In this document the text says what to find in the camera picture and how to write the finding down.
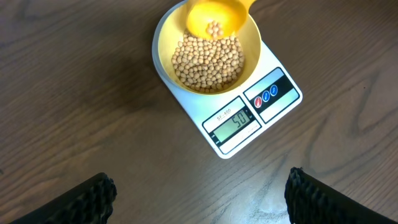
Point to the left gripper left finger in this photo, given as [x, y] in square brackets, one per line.
[90, 202]

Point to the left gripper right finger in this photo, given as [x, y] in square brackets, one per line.
[311, 201]

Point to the soybeans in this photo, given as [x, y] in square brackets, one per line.
[208, 66]
[214, 30]

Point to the yellow measuring scoop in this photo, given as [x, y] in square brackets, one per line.
[231, 14]

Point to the white digital kitchen scale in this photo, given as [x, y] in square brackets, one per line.
[231, 120]

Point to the soybeans in bowl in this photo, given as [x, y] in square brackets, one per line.
[208, 66]

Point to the yellow plastic bowl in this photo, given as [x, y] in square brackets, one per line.
[170, 31]

